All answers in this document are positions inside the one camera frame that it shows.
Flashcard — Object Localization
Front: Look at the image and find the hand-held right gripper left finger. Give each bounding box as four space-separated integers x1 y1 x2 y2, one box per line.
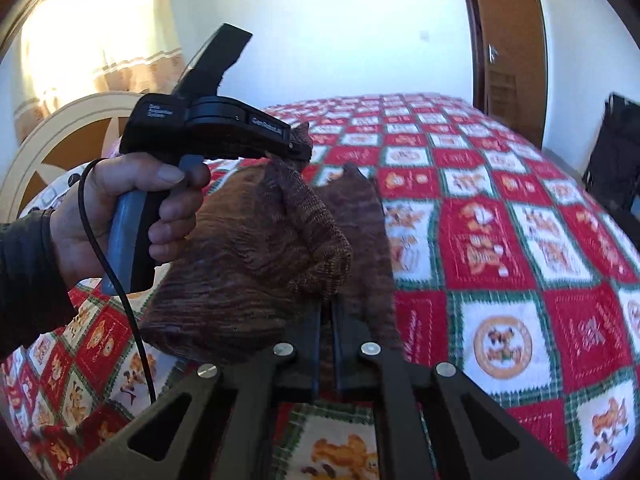
65 300 323 480

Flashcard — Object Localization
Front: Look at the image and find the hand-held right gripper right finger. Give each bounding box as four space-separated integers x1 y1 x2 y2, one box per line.
330 300 581 480

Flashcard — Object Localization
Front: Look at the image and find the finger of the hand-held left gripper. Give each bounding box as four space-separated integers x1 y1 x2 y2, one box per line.
267 132 315 162

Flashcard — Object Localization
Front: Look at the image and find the brown knitted sweater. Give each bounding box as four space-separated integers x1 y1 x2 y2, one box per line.
141 122 403 396

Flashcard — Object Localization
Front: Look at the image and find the person's left forearm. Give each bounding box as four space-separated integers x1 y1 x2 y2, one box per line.
0 207 81 361

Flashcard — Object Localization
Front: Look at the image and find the person's left hand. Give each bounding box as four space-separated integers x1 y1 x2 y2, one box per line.
50 152 212 282

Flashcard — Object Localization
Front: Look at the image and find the cream curtain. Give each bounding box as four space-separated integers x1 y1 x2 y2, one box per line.
12 0 183 146

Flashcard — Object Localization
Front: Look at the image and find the white patterned pillow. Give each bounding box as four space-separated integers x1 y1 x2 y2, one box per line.
22 167 83 218

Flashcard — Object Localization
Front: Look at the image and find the cream wooden headboard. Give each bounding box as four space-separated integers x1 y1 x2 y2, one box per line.
0 92 151 231

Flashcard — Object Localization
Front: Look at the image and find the red checked printed blanket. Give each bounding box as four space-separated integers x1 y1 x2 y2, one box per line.
0 92 640 480

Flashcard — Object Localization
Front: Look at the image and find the brown wooden door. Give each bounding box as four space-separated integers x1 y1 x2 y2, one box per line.
457 0 548 148

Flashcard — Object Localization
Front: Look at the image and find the black bag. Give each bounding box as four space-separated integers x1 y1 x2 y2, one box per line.
582 92 640 211

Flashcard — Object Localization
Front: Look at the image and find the black cable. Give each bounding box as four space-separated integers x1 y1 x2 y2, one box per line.
79 157 157 406

